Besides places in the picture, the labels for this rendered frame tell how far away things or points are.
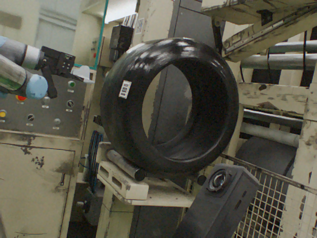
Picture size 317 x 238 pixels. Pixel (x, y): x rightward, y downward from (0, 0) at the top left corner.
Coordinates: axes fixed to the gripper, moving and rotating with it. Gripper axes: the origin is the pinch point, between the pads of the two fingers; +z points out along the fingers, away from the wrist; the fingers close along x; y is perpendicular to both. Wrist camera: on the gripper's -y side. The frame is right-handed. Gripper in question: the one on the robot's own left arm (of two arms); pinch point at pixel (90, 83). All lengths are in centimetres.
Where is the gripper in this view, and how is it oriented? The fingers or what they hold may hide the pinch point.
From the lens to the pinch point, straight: 135.4
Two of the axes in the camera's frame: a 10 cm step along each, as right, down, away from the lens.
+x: -4.3, -1.5, 8.9
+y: 3.0, -9.6, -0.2
